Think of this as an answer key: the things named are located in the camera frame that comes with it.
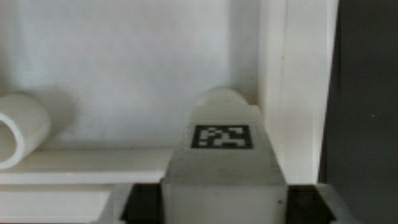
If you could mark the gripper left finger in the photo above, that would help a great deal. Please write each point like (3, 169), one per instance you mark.
(115, 205)

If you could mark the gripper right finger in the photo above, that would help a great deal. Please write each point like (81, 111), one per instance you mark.
(343, 216)

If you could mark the white table leg angled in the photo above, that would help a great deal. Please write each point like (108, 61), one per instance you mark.
(223, 186)

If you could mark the white square table top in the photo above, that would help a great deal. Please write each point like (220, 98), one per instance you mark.
(108, 62)

